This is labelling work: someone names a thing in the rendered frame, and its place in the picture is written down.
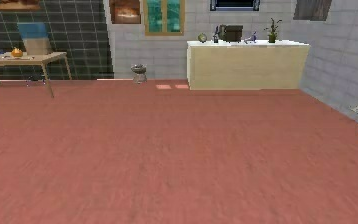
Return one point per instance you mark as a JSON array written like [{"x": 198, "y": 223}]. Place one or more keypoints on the green round lettuce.
[{"x": 202, "y": 37}]

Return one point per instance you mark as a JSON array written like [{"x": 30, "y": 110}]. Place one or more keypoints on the grey round bin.
[{"x": 139, "y": 72}]

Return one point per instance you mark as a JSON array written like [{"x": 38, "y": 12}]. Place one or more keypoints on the beige counter cabinet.
[{"x": 247, "y": 66}]

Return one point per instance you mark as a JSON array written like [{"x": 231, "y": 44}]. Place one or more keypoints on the dark blue bottle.
[{"x": 215, "y": 36}]

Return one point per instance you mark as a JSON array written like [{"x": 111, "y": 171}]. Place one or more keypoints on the grey green jug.
[{"x": 222, "y": 32}]

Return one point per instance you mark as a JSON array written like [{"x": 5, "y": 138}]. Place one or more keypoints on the dark brown box appliance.
[{"x": 234, "y": 33}]

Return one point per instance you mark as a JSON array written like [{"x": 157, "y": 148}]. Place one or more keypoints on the wooden framed window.
[{"x": 164, "y": 16}]

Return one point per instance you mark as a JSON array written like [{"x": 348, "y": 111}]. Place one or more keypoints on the blue spray bottle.
[{"x": 251, "y": 38}]

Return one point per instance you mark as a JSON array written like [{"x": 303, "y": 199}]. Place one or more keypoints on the orange brown framed picture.
[{"x": 125, "y": 12}]

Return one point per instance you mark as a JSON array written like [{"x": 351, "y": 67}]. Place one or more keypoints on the blue framed dark window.
[{"x": 235, "y": 4}]

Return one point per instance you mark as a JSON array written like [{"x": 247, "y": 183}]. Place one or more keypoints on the green potted house plant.
[{"x": 272, "y": 32}]

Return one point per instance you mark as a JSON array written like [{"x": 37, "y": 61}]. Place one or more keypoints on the light wooden table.
[{"x": 27, "y": 60}]

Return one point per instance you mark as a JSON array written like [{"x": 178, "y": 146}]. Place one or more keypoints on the blue and beige chair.
[{"x": 34, "y": 37}]

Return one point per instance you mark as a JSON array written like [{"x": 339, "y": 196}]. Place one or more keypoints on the orange round fruit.
[{"x": 16, "y": 52}]

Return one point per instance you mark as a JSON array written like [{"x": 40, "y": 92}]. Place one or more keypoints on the grey brown wall picture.
[{"x": 312, "y": 9}]

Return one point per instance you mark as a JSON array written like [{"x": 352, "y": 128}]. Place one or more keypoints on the brown framed wall picture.
[{"x": 17, "y": 4}]

